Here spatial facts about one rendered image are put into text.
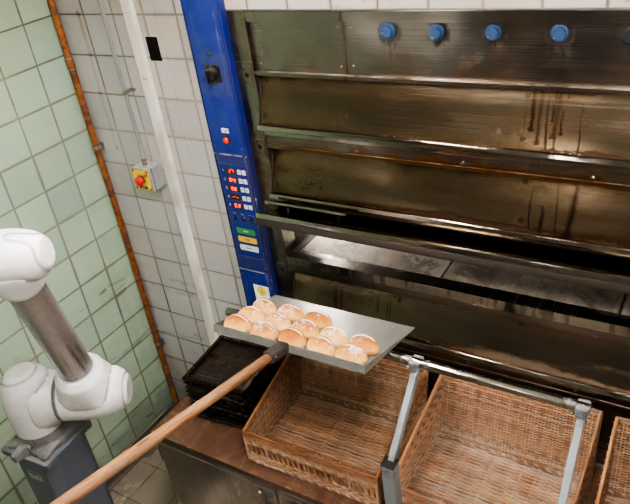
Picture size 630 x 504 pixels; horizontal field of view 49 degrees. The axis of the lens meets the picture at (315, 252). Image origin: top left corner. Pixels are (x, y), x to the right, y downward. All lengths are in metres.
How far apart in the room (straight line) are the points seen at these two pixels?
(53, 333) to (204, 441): 1.02
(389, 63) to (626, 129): 0.68
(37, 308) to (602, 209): 1.55
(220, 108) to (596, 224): 1.29
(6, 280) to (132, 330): 1.65
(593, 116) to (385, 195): 0.70
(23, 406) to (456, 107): 1.56
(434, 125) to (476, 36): 0.28
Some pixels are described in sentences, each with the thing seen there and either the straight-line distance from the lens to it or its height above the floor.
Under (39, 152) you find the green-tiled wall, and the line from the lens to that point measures 2.92.
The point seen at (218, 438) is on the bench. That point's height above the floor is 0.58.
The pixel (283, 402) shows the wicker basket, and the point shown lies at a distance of 2.81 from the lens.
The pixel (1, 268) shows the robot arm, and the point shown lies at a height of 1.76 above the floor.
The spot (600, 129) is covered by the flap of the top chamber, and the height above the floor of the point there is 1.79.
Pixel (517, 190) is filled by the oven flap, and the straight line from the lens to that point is 2.12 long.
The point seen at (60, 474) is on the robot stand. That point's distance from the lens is 2.45.
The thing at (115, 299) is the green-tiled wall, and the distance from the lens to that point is 3.30.
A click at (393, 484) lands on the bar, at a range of 2.16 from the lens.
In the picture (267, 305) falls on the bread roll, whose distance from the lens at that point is 2.33.
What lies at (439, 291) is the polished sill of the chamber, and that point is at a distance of 2.40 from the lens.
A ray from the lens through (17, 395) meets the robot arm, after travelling 2.28.
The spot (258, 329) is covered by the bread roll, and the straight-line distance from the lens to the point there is 2.18.
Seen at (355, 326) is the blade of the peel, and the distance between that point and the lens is 2.28.
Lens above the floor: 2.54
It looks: 31 degrees down
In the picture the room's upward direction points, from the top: 9 degrees counter-clockwise
